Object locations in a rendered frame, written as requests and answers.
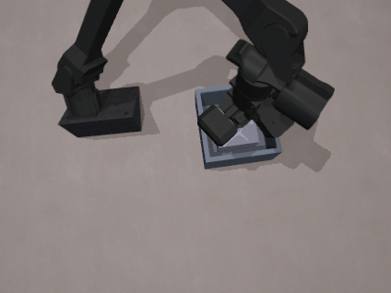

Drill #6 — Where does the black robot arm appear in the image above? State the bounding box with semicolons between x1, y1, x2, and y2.
52;0;335;138

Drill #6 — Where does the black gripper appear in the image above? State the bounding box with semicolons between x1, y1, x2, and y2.
197;75;275;147

